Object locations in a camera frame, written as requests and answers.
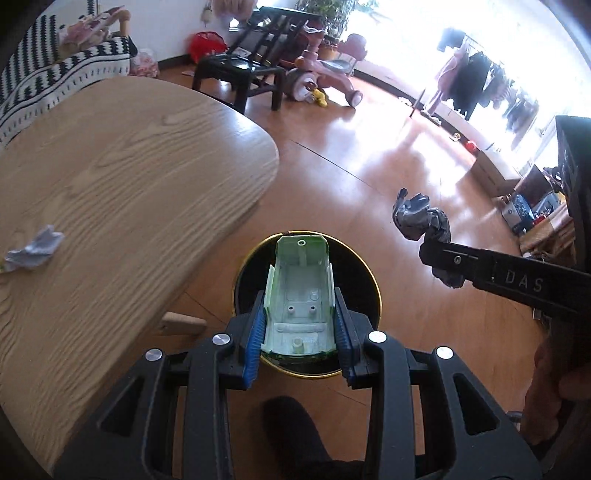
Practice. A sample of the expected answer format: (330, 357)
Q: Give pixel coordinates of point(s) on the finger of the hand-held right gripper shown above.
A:
(485, 267)

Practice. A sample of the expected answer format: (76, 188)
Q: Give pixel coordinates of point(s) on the pink tricycle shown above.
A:
(323, 69)

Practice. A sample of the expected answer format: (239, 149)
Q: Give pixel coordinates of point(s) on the black bin with gold rim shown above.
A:
(355, 286)

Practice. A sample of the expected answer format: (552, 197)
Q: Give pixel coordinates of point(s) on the cardboard box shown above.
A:
(496, 170)

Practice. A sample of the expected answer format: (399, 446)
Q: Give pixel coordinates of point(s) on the red bag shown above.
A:
(207, 44)

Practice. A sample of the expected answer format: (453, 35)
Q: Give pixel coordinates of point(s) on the person's right hand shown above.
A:
(542, 397)

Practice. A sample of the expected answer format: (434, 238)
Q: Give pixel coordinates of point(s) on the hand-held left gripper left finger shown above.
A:
(254, 350)

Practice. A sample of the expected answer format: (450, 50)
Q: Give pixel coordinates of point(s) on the black wooden chair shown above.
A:
(231, 64)

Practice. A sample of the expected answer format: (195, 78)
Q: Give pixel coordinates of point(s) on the green plastic toy car shell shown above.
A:
(300, 295)

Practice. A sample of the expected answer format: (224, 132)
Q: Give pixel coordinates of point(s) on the silver foil wrapper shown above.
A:
(415, 217)

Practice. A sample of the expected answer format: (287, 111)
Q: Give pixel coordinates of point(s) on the black white striped blanket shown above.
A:
(46, 83)

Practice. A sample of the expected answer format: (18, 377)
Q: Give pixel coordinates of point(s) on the crumpled blue silver wrapper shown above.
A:
(37, 247)

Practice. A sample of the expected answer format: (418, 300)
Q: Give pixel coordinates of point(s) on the clothes on rack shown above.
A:
(471, 83)

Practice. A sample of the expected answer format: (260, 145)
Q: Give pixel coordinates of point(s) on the blue printed box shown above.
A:
(519, 210)

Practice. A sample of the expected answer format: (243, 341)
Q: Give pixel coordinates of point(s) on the potted plant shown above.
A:
(328, 14)

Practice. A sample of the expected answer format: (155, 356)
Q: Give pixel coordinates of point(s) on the hanging pink fabric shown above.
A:
(231, 5)

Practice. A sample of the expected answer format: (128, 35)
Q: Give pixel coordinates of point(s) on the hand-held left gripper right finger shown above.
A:
(344, 346)

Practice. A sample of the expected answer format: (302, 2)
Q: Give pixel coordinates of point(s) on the pink doll clothes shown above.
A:
(87, 27)

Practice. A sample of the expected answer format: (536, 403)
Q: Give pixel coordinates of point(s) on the yellow toy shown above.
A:
(318, 97)

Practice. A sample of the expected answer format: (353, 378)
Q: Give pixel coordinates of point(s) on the clear plastic bag with items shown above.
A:
(144, 62)

